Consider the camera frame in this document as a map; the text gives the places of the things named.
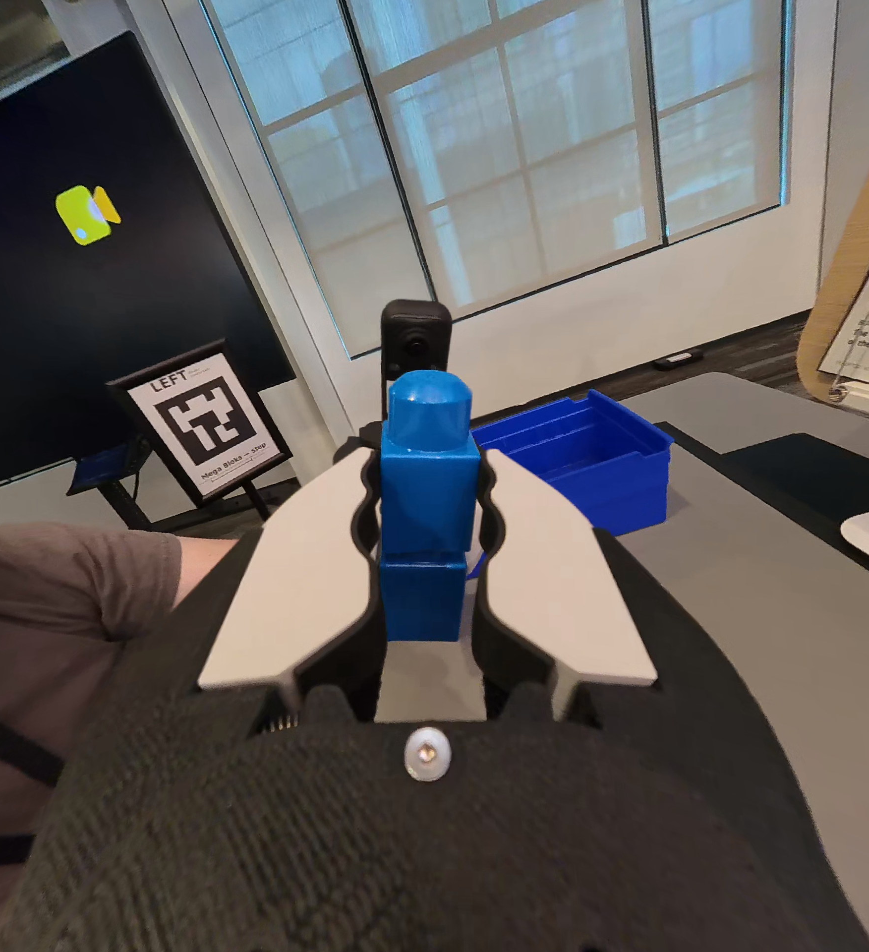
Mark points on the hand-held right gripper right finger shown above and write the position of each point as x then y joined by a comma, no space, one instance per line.
561,587

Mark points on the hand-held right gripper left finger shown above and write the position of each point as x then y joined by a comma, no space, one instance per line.
300,587

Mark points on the blue plastic bin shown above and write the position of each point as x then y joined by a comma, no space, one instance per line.
598,476

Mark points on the blue two-stud block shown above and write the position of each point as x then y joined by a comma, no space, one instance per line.
423,595

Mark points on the blue one-stud block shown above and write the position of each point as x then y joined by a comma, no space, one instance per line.
427,483

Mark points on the framed marker sign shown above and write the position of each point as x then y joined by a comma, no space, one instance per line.
196,424

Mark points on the window with blinds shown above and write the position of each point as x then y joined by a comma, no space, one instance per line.
516,149

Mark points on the small black floor device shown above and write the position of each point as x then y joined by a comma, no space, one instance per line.
678,360

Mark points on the black mat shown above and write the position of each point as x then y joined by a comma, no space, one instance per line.
791,476

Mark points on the person's brown shirt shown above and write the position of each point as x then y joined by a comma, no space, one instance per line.
33,632

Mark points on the large dark screen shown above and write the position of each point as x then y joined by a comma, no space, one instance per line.
107,297

